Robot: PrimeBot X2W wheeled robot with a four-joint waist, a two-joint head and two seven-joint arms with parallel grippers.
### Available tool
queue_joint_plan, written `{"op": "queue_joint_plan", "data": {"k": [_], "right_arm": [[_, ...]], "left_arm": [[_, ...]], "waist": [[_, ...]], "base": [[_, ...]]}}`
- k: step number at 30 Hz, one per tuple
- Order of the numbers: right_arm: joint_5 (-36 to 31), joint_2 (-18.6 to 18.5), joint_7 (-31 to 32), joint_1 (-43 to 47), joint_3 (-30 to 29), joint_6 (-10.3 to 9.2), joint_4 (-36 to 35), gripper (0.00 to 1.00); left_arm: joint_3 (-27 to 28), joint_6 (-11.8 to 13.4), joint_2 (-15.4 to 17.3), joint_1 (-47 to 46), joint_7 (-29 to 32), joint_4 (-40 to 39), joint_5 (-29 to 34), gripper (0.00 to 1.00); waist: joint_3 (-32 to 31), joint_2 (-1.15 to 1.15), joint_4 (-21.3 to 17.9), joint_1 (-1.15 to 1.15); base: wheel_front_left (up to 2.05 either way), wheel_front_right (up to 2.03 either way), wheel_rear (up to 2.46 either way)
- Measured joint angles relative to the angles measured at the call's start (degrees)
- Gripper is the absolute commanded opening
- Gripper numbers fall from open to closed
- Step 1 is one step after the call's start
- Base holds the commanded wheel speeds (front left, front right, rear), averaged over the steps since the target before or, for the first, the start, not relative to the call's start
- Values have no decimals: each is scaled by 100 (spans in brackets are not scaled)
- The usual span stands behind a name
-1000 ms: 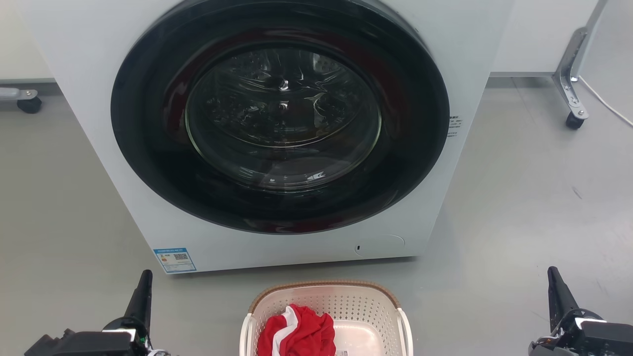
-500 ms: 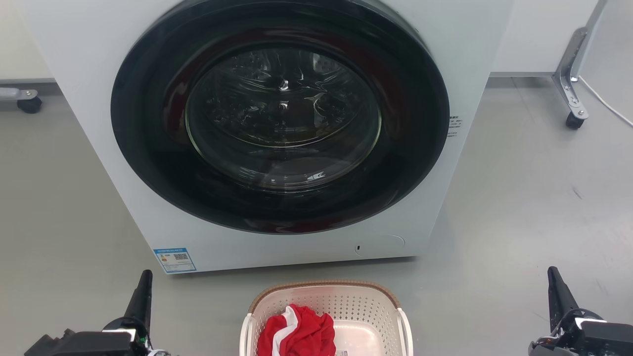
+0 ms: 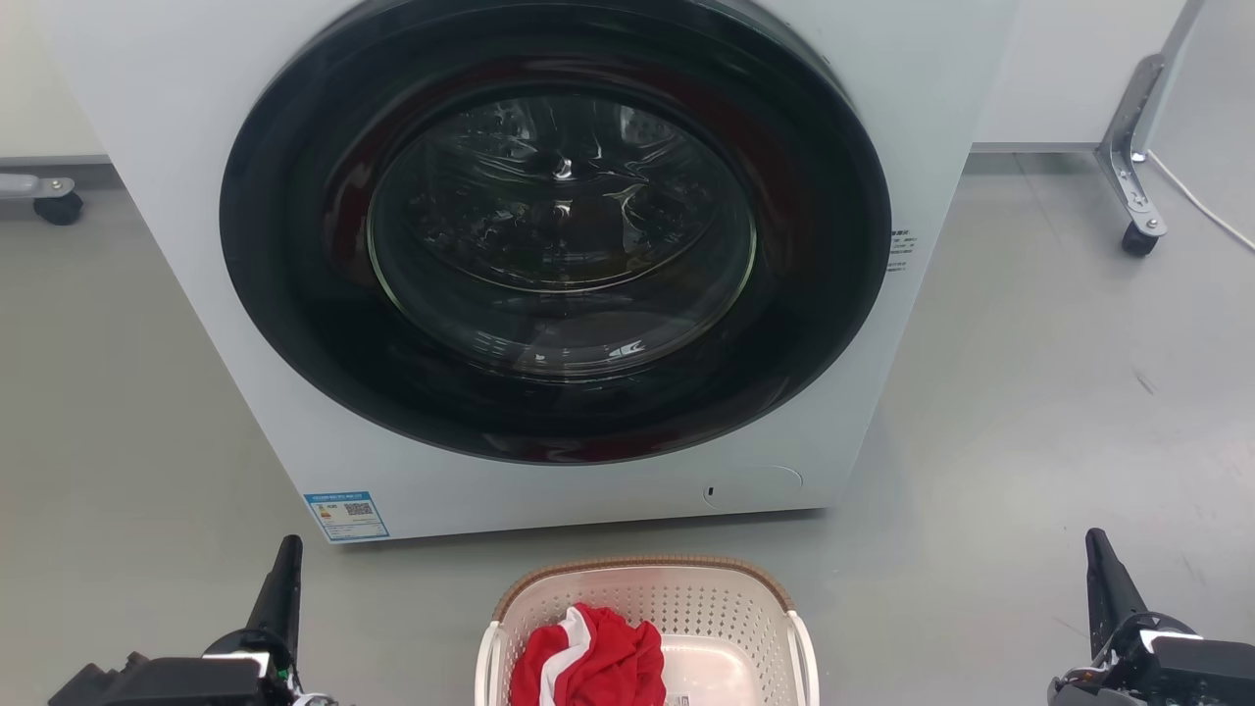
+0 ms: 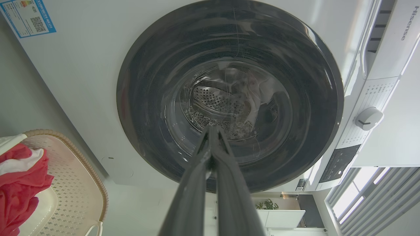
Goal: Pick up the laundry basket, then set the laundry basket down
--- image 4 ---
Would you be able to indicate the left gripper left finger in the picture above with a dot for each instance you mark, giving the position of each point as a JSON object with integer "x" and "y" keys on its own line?
{"x": 188, "y": 203}

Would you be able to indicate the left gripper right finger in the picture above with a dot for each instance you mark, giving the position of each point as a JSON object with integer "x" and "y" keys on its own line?
{"x": 234, "y": 203}

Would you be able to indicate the cream perforated laundry basket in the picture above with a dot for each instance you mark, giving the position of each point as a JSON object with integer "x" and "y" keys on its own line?
{"x": 72, "y": 183}

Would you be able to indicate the green potted plant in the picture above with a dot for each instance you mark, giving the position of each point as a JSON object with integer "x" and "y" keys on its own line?
{"x": 267, "y": 205}

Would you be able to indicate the white low cabinet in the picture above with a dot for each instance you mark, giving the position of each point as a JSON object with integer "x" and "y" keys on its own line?
{"x": 282, "y": 218}

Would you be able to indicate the pale garment inside drum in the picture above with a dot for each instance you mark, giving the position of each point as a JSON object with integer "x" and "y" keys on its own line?
{"x": 252, "y": 95}

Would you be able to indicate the black washer display panel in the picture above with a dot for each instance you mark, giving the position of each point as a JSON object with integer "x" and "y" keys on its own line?
{"x": 339, "y": 163}

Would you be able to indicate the black round washer door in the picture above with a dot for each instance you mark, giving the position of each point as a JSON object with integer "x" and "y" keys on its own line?
{"x": 147, "y": 98}

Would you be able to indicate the grey window blinds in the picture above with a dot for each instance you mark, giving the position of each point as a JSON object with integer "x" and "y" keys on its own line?
{"x": 377, "y": 203}

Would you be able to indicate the white washer dial knob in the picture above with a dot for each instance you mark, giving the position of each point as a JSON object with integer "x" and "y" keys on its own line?
{"x": 369, "y": 118}

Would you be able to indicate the white front-load washing machine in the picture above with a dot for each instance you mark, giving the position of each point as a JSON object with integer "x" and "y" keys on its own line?
{"x": 82, "y": 85}

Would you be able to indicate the red and white garment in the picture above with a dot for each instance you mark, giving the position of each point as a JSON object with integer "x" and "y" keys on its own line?
{"x": 19, "y": 190}

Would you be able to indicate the white detergent drawer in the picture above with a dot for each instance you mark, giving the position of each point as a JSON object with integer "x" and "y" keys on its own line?
{"x": 393, "y": 39}

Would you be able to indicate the blue energy label sticker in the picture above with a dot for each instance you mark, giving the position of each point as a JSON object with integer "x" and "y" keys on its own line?
{"x": 26, "y": 16}

